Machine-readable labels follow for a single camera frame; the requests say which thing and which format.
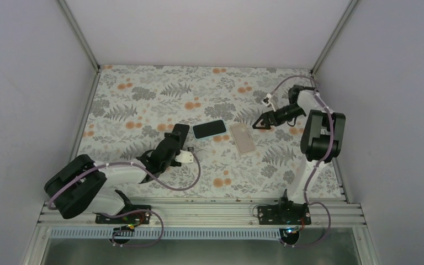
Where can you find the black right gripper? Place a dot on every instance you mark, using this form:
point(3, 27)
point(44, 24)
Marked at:
point(266, 117)

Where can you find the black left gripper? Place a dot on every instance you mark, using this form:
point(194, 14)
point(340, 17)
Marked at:
point(170, 135)

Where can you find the cream phone case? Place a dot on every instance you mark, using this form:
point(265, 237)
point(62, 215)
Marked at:
point(242, 138)

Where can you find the phone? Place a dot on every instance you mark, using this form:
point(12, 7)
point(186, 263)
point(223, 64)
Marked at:
point(209, 129)

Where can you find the black smartphone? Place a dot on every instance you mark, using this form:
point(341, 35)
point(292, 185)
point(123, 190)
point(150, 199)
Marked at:
point(181, 131)

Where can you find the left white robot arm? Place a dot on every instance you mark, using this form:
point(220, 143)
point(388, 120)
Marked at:
point(83, 186)

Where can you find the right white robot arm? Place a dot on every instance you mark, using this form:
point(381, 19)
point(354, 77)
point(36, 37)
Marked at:
point(321, 141)

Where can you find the floral patterned table mat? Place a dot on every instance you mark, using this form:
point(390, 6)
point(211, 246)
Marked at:
point(134, 106)

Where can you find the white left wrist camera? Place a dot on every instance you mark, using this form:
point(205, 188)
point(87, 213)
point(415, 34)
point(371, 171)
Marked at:
point(185, 156)

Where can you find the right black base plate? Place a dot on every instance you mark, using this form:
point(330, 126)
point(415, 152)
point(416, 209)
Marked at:
point(296, 214)

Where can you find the aluminium front rail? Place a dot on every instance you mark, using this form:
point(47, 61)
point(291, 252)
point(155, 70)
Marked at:
point(227, 214)

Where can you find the white slotted cable duct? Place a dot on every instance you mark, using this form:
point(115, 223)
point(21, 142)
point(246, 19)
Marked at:
point(169, 233)

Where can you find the aluminium frame left rail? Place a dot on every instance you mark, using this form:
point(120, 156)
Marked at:
point(81, 78)

